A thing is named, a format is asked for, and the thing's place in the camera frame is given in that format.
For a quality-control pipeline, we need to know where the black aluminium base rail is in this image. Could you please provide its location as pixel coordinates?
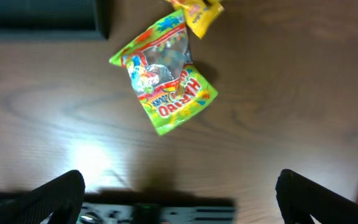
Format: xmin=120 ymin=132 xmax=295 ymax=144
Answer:
xmin=0 ymin=189 xmax=237 ymax=224

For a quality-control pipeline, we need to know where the yellow orange snack packet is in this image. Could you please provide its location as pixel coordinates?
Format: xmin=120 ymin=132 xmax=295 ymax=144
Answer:
xmin=167 ymin=0 xmax=224 ymax=39

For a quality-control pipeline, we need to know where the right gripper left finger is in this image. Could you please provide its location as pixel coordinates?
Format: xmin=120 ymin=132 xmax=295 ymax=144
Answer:
xmin=0 ymin=170 xmax=85 ymax=224

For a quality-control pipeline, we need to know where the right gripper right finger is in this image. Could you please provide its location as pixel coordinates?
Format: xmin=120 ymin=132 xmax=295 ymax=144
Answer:
xmin=275 ymin=169 xmax=358 ymax=224

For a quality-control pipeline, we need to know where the black open gift box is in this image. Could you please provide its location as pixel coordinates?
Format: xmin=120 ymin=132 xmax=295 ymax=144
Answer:
xmin=0 ymin=0 xmax=111 ymax=40

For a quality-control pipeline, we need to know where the green Haribo gummy bag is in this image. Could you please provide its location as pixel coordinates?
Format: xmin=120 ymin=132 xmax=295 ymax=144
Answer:
xmin=109 ymin=10 xmax=218 ymax=136

